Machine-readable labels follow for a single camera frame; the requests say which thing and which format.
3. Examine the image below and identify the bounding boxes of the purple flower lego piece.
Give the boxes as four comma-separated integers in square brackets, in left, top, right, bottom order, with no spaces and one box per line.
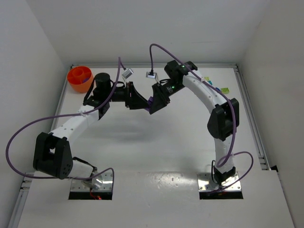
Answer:
[145,96,154,114]

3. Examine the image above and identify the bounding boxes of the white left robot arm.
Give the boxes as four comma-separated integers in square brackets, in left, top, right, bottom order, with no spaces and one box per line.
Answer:
[33,73,150,180]

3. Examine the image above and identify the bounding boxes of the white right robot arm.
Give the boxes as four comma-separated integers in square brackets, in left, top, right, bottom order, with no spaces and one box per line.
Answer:
[148,60,239,185]

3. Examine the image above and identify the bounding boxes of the orange divided round container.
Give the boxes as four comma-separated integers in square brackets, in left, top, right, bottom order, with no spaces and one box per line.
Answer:
[66,66,94,93]

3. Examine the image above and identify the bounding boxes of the light green 2x2 lego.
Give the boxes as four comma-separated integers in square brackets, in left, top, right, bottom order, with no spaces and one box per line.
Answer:
[220,87,230,94]

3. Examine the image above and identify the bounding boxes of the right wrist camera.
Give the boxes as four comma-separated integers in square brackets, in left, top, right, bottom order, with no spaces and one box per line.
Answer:
[146,72,157,79]

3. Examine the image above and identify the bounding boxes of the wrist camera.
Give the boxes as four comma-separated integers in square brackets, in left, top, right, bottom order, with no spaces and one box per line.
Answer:
[146,72,157,79]
[122,68,134,80]

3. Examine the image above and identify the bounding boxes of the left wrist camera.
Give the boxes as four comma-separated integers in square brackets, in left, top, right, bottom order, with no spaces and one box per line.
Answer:
[122,68,134,80]

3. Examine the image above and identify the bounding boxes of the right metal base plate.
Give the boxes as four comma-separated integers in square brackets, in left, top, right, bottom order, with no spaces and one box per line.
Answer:
[197,172,242,193]

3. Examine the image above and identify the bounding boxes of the metal base plate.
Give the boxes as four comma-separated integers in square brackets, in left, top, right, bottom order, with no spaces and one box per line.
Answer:
[70,172,113,193]
[197,172,242,193]

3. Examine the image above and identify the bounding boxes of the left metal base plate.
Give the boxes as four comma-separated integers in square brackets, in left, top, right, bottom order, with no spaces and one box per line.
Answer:
[70,172,113,193]

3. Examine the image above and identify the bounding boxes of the aluminium table edge rail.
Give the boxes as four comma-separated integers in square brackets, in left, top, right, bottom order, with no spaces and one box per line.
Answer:
[234,65,271,171]

